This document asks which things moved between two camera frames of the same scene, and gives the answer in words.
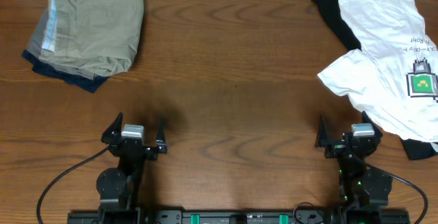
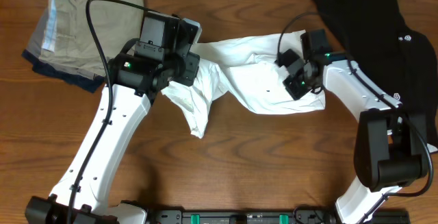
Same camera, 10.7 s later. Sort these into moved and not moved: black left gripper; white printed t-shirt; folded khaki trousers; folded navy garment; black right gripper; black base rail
Moved: black right gripper; black left gripper; white printed t-shirt
Not moved: black base rail; folded khaki trousers; folded navy garment
